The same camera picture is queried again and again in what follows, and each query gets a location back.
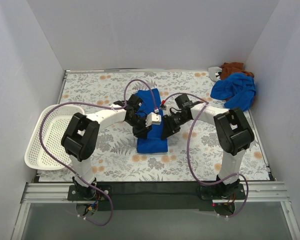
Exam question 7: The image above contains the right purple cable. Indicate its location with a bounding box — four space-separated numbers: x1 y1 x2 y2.
159 92 250 219

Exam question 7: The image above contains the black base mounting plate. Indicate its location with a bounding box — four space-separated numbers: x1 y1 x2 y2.
66 183 247 212

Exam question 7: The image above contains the brown towel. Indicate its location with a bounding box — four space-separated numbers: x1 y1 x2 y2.
220 62 255 80

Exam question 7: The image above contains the grey cloth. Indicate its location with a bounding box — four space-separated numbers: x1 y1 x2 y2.
208 66 222 82

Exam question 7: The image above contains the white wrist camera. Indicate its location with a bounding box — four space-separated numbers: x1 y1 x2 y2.
145 112 162 127
160 100 167 111

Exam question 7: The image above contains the aluminium frame rail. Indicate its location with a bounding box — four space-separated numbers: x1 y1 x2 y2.
21 181 291 203

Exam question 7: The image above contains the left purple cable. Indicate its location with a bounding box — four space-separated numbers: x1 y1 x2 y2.
39 79 159 226

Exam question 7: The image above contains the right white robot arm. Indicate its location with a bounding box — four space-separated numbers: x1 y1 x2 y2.
160 93 255 199

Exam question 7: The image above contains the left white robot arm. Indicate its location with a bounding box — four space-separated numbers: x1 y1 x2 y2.
61 94 161 200

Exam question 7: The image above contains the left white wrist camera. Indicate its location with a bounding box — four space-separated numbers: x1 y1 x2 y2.
145 112 162 127

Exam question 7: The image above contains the white perforated plastic basket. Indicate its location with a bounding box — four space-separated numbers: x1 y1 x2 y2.
24 104 85 171

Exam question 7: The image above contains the floral table mat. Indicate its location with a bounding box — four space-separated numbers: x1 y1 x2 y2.
38 69 271 183

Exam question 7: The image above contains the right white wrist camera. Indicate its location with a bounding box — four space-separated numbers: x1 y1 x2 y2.
160 100 167 111

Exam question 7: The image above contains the purple cable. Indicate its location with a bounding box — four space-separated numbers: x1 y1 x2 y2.
39 79 159 226
159 92 250 219

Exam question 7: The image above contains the blue towel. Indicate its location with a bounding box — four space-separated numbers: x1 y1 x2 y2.
210 72 257 112
136 90 168 155

